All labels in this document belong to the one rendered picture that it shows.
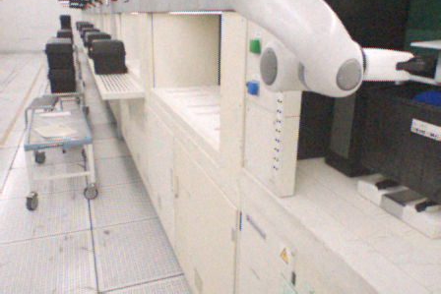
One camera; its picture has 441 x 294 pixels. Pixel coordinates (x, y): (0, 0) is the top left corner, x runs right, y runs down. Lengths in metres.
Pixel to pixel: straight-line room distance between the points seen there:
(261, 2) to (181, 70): 1.78
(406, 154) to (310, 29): 0.40
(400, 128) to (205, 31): 1.68
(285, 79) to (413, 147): 0.33
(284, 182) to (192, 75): 1.55
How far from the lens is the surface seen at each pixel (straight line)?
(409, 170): 0.85
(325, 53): 0.54
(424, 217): 0.85
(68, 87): 4.32
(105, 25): 5.23
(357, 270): 0.70
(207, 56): 2.35
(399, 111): 0.83
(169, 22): 2.28
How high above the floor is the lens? 1.27
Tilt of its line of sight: 17 degrees down
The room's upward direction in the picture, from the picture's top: 1 degrees clockwise
